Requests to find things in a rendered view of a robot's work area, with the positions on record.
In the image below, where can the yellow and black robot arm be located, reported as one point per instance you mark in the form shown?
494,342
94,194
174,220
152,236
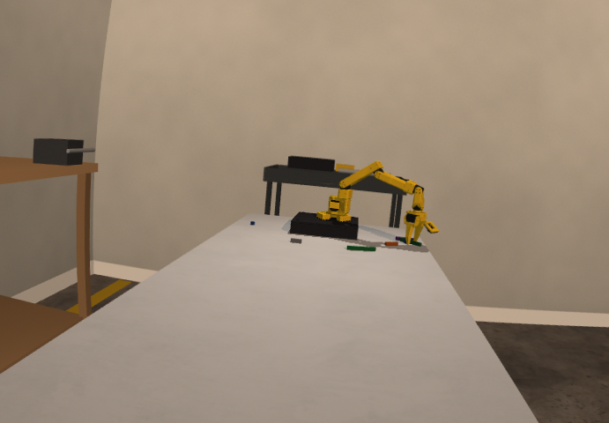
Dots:
339,205

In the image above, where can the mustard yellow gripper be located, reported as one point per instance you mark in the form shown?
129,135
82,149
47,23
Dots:
418,218

